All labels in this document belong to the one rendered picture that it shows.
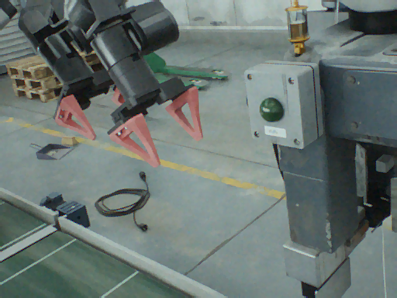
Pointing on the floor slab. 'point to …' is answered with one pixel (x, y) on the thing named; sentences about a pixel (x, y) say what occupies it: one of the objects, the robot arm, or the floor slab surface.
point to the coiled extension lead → (128, 206)
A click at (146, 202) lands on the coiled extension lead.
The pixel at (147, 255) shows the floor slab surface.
